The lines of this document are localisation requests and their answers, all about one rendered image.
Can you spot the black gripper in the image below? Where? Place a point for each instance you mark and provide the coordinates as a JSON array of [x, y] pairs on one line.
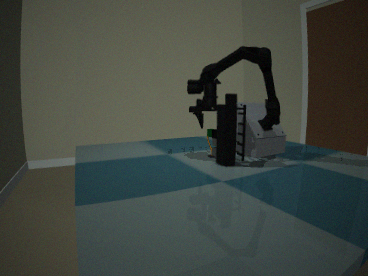
[[209, 101]]

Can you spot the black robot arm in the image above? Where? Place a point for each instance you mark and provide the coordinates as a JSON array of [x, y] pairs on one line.
[[260, 56]]

